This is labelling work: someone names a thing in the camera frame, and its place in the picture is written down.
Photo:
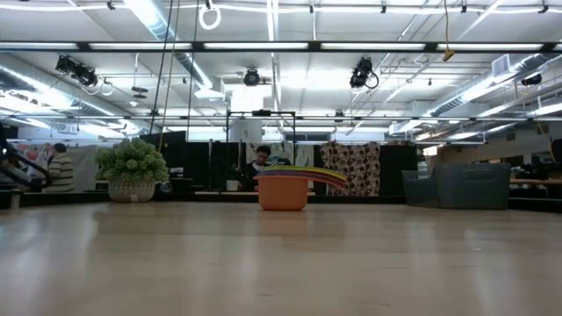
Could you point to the black metal rack frame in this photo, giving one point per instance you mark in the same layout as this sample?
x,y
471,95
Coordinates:
x,y
261,113

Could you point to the yellow measuring cup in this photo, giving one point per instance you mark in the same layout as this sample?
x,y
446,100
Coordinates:
x,y
285,167

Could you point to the grey plastic basket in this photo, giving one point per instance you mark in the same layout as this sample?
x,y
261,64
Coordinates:
x,y
465,186

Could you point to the green potted plant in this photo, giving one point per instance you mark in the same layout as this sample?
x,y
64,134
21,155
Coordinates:
x,y
131,167

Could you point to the black partition panel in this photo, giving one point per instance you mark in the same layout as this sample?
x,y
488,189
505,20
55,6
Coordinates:
x,y
193,162
397,167

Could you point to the black ceiling spotlight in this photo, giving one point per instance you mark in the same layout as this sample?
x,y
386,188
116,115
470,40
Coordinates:
x,y
361,72
251,77
531,80
79,72

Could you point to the black table frame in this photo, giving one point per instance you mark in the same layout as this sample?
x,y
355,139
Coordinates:
x,y
197,196

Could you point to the purple measuring cup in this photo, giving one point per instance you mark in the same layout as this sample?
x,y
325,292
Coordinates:
x,y
292,173

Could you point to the colourful printed cloth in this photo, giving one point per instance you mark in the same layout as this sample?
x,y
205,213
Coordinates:
x,y
33,153

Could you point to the small white pot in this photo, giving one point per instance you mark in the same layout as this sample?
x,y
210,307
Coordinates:
x,y
232,185

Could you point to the white cylinder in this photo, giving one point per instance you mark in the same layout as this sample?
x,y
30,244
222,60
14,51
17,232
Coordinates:
x,y
246,131

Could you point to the grey hanging cloth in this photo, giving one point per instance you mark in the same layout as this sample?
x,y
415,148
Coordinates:
x,y
85,169

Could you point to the orange measuring cup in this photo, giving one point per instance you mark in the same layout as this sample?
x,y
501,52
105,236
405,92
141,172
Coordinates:
x,y
283,195

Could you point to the brown patterned cloth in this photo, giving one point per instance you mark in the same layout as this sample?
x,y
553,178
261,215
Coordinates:
x,y
360,162

